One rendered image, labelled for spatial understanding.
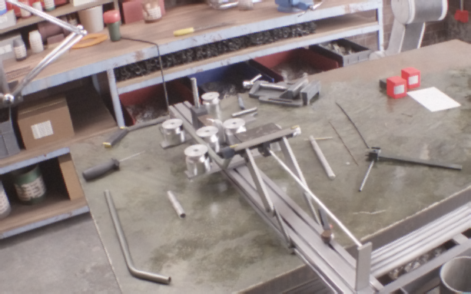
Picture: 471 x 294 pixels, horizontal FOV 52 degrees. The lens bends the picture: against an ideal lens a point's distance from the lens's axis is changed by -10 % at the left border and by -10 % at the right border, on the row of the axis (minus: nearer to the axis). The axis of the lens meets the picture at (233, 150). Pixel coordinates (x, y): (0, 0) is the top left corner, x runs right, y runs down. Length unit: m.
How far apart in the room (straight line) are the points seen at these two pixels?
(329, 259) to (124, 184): 0.55
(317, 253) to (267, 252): 0.10
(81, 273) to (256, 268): 1.60
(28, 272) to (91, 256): 0.33
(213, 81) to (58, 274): 1.50
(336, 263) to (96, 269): 1.70
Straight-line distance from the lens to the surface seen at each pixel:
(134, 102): 3.07
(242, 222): 1.04
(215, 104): 1.50
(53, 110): 2.55
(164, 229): 1.06
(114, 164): 1.30
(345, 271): 0.87
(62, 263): 2.55
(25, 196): 2.83
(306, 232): 0.95
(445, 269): 1.94
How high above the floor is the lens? 1.49
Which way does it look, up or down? 28 degrees down
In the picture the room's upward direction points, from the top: 8 degrees counter-clockwise
